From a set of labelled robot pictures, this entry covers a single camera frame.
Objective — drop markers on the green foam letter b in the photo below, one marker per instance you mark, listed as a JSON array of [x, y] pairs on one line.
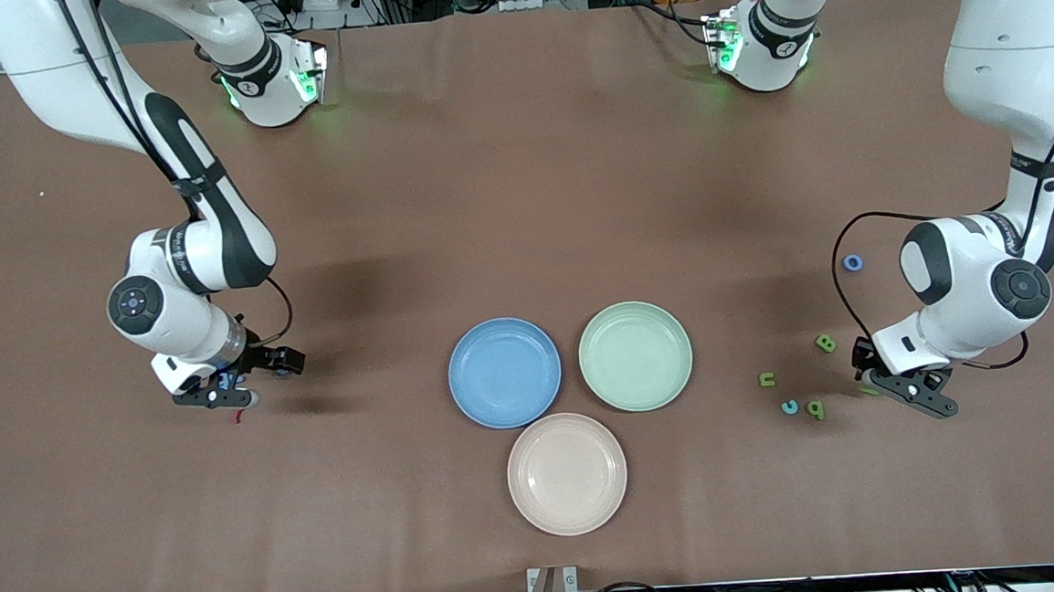
[[815, 410], [825, 343]]

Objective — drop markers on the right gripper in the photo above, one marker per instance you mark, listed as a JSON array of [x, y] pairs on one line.
[[261, 357]]

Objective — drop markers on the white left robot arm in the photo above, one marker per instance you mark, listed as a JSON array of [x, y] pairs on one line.
[[1006, 47]]

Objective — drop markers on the light green round plate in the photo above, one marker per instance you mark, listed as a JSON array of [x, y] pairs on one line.
[[635, 355]]

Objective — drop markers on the blue round plate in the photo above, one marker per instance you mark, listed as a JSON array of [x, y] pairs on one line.
[[504, 372]]

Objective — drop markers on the cyan foam letter c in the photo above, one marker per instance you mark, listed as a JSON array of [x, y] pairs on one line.
[[794, 406]]

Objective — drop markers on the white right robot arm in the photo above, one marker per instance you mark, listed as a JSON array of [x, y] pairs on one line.
[[47, 78]]

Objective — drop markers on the beige round plate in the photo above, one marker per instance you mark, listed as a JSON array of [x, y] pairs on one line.
[[566, 474]]

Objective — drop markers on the red foam letter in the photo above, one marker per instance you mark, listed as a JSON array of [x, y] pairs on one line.
[[238, 417]]

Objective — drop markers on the blue foam letter O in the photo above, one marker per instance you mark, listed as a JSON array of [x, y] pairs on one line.
[[845, 263]]

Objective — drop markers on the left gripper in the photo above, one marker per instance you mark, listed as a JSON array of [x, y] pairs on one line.
[[860, 354]]

